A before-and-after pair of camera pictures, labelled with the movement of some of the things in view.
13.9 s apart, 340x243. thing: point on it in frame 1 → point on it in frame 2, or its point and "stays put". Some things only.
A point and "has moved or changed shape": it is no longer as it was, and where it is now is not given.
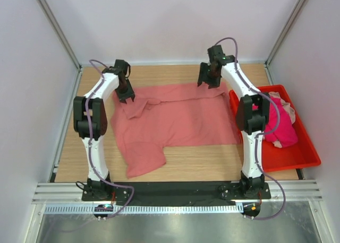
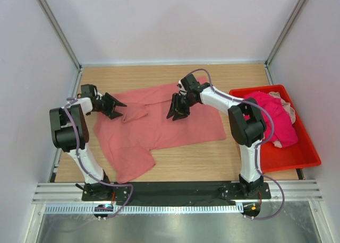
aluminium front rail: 297,191 stays put
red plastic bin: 302,153 stays put
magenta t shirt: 286,134 stays put
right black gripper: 209,78 → 182,102
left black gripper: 125,93 → 106,104
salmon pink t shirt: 197,115 has moved or changed shape
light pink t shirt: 291,111 stays put
